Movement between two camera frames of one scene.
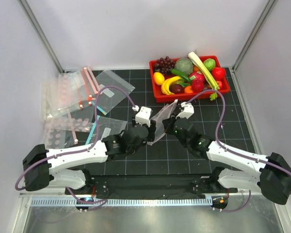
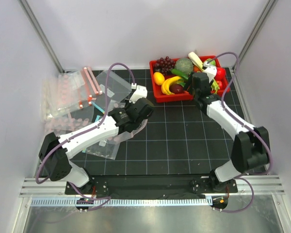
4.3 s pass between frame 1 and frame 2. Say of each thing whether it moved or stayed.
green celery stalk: stayed
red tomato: stayed
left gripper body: moved
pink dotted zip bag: moved
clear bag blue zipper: stayed
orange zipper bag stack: stayed
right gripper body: moved
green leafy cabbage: stayed
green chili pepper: stayed
